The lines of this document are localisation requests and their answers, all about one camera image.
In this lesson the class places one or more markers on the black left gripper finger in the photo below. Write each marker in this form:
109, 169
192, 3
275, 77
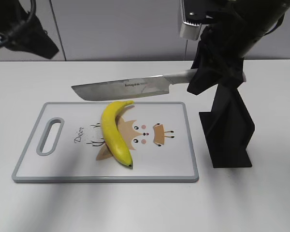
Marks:
22, 31

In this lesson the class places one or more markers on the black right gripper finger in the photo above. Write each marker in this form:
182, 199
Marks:
214, 63

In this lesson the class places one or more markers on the white-handled kitchen knife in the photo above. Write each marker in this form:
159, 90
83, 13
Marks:
132, 88

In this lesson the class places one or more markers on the yellow plastic banana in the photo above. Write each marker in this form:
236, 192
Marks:
111, 134

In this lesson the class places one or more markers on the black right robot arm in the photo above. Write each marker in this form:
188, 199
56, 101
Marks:
260, 18

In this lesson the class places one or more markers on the black knife stand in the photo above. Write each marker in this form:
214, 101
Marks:
228, 128

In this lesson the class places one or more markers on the white grey-rimmed cutting board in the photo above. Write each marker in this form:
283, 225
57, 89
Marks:
66, 145

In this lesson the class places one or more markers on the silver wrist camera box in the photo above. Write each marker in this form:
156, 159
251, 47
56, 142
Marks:
191, 24

